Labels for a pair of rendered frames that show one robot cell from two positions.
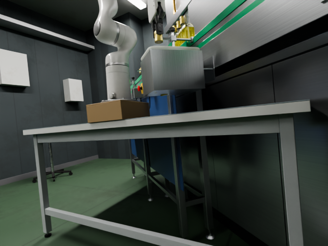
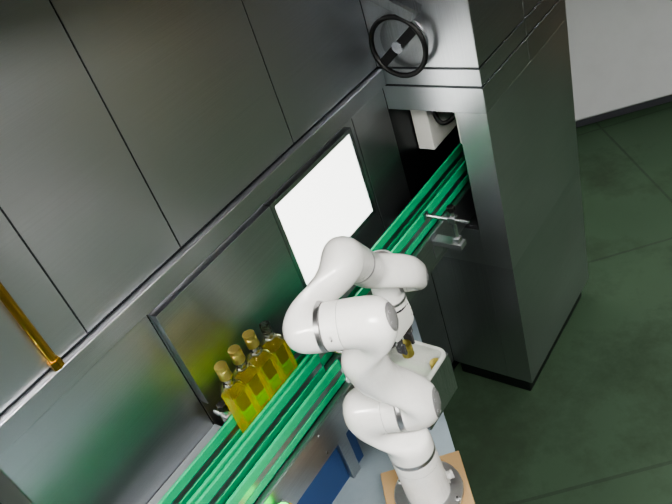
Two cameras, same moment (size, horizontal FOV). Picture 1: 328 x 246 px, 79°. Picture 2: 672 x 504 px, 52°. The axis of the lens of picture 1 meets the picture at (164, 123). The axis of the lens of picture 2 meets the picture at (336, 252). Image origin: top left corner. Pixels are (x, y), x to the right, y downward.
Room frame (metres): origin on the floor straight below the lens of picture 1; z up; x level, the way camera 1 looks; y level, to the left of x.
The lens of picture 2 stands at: (1.51, 1.23, 2.49)
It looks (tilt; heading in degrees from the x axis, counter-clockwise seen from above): 36 degrees down; 246
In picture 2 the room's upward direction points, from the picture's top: 20 degrees counter-clockwise
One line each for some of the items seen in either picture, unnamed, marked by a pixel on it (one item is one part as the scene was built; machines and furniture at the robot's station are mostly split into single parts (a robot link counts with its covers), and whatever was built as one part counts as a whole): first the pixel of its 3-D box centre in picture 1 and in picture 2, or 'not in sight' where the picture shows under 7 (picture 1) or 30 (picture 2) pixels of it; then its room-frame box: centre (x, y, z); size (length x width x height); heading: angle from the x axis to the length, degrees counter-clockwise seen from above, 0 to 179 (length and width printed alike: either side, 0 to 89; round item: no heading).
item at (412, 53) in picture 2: not in sight; (400, 44); (0.28, -0.51, 1.66); 0.21 x 0.05 x 0.21; 109
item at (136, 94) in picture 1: (137, 93); not in sight; (1.65, 0.19, 0.96); 0.08 x 0.08 x 0.08; 19
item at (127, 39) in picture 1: (121, 47); (387, 423); (1.08, 0.19, 1.14); 0.19 x 0.12 x 0.24; 137
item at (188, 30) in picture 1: (189, 42); (282, 362); (1.15, -0.19, 1.16); 0.06 x 0.06 x 0.21; 19
